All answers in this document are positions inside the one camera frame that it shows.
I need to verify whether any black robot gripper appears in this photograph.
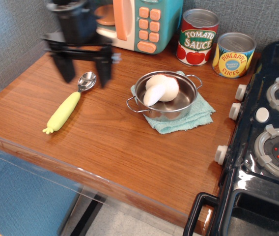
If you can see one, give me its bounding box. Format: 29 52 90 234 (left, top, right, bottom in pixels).
43 0 121 88

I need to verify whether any spoon with green handle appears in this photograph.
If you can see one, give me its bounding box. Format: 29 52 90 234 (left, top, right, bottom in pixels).
42 71 97 135

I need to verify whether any toy microwave teal and cream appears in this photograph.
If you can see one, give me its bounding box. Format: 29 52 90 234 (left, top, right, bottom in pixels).
95 0 183 55

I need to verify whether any white plush mushroom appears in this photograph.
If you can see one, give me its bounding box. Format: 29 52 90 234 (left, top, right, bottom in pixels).
143 74 179 107

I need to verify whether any small steel pot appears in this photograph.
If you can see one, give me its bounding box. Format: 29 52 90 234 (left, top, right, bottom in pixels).
126 71 203 121

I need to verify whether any tomato sauce can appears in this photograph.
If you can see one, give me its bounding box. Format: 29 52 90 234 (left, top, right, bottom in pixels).
176 8 220 66

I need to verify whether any teal folded cloth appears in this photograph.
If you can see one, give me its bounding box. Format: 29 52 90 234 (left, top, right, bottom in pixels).
130 70 216 135

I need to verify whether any clear acrylic table guard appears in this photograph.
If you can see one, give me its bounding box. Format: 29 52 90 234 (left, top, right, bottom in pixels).
0 137 184 236

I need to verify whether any pineapple slices can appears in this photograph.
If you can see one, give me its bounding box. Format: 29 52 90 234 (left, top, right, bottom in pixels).
212 32 256 78

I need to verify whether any black toy stove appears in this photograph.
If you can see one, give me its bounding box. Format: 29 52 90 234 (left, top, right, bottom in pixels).
184 41 279 236

